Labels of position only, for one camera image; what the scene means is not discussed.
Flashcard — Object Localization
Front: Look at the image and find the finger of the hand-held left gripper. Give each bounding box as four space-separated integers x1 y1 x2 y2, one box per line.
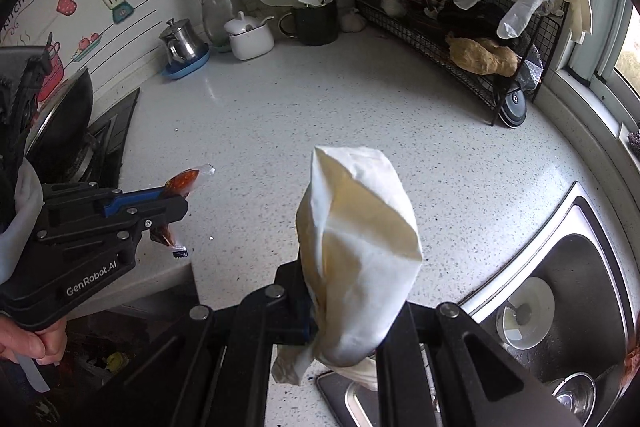
35 199 188 258
42 182 168 214

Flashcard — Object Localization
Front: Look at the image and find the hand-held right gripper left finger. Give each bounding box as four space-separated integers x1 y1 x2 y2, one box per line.
105 261 320 427

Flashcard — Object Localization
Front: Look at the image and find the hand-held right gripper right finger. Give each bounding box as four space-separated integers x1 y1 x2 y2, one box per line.
372 299 583 427

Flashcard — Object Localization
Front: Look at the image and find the red sauce sachet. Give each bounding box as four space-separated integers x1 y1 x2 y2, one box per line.
149 163 217 259

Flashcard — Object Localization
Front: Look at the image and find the cream cloth rag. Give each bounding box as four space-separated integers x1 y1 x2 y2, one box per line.
271 146 423 392

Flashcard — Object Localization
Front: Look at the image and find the person's left hand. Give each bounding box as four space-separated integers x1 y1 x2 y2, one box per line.
0 314 68 365

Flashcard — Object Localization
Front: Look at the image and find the black glass gas stove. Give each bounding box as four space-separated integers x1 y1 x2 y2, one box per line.
25 87 142 188

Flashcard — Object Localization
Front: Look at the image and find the white cloth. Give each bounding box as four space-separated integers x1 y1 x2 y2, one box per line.
0 157 47 280

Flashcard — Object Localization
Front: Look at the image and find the black wok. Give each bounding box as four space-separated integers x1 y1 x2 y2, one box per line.
25 67 96 158

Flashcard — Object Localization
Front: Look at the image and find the white bowl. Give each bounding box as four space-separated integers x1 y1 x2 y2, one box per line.
495 277 556 350

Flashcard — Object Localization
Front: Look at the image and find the blue saucer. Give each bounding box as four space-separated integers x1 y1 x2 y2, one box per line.
161 47 212 81

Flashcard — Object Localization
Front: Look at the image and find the stainless steel oil pot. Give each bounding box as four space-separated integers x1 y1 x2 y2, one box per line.
159 18 207 64

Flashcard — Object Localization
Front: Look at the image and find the small steel bowl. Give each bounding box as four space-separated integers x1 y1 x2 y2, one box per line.
547 372 598 425

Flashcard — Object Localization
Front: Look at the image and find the stainless steel sink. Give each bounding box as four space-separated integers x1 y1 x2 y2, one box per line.
315 181 640 427

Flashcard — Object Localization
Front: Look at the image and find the white ceramic lidded jar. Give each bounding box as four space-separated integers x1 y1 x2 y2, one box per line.
223 11 277 60

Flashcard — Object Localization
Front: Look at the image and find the black mug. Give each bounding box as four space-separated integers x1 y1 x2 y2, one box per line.
277 0 340 46

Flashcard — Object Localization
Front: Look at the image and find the black round sink stopper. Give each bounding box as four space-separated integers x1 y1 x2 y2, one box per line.
497 89 527 128

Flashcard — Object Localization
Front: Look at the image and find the ginger root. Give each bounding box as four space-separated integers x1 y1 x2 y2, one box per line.
445 32 521 78

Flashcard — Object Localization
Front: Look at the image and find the crumpled grey plastic wrap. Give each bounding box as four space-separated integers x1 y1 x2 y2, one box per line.
515 42 543 90

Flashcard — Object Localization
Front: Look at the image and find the white strap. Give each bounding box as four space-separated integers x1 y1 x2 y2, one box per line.
12 352 51 393

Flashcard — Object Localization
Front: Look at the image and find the black ridged bracket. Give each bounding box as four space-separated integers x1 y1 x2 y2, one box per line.
0 44 53 180

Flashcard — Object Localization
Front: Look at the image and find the grey window frame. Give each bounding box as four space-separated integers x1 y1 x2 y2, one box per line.
542 0 640 158

